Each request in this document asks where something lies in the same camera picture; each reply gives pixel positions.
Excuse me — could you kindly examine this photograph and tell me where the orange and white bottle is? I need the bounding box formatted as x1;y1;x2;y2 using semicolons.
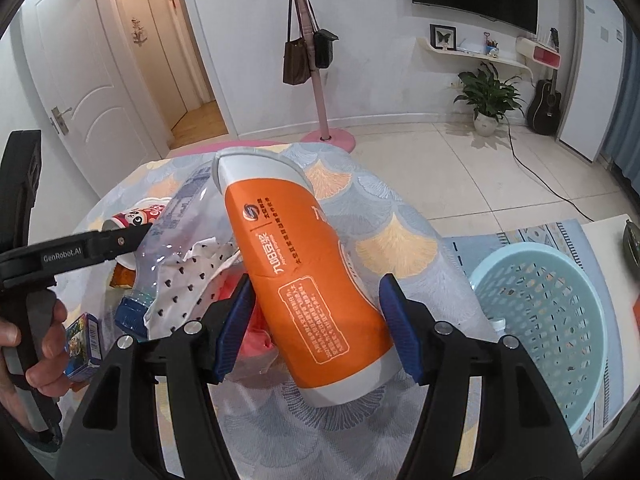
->
212;147;401;407

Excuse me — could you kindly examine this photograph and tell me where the potted green plant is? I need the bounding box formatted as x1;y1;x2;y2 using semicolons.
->
454;61;523;137

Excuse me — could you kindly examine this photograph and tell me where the brown handbag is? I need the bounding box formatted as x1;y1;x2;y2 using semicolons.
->
282;0;313;86

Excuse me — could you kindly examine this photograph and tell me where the small blue carton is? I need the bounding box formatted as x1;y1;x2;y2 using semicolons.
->
64;312;106;381

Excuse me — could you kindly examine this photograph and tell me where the red plastic bag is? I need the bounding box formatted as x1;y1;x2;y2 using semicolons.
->
215;267;278;361

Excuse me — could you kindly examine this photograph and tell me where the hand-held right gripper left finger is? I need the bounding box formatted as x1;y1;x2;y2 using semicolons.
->
59;274;257;480

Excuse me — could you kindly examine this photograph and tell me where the red drink can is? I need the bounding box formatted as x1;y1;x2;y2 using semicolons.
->
102;197;171;266

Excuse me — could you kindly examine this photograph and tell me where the white paper with heart print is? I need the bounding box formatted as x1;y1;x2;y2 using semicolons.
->
145;237;246;341

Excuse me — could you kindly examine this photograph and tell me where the dark bowl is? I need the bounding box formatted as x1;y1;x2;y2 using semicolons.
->
622;220;640;261

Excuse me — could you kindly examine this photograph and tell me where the white curved wall shelf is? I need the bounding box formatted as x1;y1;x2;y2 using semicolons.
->
419;40;533;70

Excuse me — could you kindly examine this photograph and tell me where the scale patterned tablecloth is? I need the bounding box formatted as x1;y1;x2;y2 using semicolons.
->
55;142;493;480

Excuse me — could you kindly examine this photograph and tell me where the metal door handle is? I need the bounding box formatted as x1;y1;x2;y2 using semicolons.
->
50;105;73;135

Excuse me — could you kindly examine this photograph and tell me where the framed butterfly picture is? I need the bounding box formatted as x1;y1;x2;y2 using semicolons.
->
429;24;457;52

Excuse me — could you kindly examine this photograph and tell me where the clear plastic bottle blue cap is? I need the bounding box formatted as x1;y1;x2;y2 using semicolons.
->
114;162;246;333

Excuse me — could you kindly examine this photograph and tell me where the white and red wall box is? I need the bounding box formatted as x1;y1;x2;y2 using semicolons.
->
515;36;560;68

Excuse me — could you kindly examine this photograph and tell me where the white door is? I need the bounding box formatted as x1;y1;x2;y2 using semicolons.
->
20;0;161;171

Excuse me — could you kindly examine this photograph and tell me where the pink coat rack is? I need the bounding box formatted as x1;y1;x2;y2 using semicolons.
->
282;0;356;152

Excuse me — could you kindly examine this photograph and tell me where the black floor cable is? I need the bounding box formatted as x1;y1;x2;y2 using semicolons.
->
505;120;596;223

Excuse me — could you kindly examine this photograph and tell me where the person's left hand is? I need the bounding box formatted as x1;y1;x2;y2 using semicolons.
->
0;299;69;403

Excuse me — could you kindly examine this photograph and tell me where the light blue plastic basket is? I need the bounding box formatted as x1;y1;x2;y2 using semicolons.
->
474;241;621;436

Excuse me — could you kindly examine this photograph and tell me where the black handbag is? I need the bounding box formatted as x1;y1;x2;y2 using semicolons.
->
312;29;339;70

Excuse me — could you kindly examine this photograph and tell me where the white coffee table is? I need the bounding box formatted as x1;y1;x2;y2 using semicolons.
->
580;214;640;411

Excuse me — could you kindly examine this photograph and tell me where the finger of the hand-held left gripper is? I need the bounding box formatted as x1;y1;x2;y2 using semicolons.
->
87;223;153;262

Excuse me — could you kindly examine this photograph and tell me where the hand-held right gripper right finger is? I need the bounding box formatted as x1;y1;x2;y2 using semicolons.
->
378;274;583;480

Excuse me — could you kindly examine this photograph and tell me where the black acoustic guitar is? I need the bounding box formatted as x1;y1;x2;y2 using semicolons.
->
526;67;562;136

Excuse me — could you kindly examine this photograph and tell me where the blue and beige curtain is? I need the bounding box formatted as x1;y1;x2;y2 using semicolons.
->
600;25;640;196

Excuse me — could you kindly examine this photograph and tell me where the white refrigerator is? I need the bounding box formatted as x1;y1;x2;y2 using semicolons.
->
557;0;626;163

